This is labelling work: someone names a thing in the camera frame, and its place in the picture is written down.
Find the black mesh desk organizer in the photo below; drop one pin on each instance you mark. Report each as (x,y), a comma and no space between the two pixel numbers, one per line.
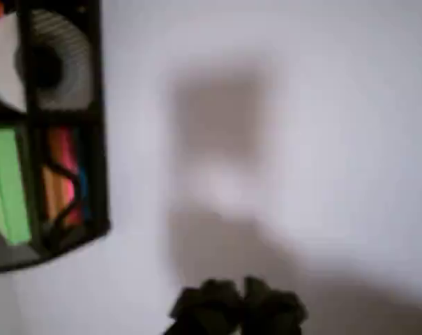
(66,118)

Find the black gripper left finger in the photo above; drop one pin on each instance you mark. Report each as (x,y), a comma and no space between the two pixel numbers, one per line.
(210,307)

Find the white tape roll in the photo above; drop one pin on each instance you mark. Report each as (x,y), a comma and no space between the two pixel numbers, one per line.
(5,59)

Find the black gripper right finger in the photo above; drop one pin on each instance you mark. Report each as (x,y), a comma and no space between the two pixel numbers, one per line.
(273,310)

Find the green sticky note pad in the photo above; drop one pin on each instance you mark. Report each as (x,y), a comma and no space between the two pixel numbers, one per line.
(12,185)

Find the multicolour sticky note stack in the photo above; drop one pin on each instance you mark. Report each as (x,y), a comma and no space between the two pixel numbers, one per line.
(62,164)

